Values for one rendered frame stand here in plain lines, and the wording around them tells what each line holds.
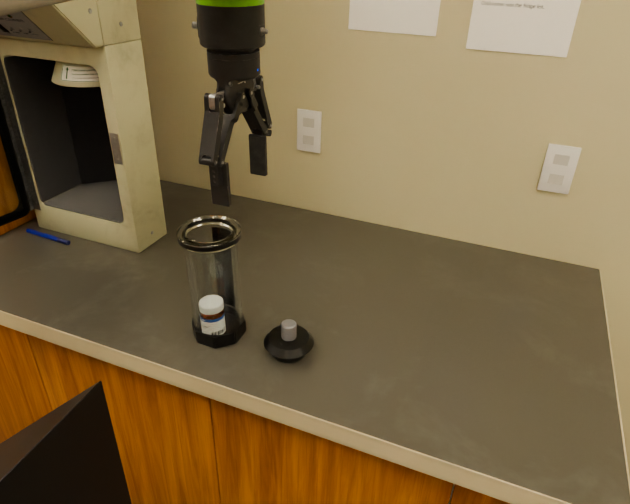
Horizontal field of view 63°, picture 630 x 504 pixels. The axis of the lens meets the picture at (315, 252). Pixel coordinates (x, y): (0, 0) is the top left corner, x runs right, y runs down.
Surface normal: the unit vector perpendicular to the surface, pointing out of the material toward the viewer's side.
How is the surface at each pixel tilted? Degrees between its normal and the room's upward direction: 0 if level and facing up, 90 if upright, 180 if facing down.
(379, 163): 90
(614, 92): 90
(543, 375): 0
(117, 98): 90
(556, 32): 90
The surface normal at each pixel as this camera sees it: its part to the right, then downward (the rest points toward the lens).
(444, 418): 0.03, -0.86
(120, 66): 0.93, 0.22
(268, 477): -0.38, 0.46
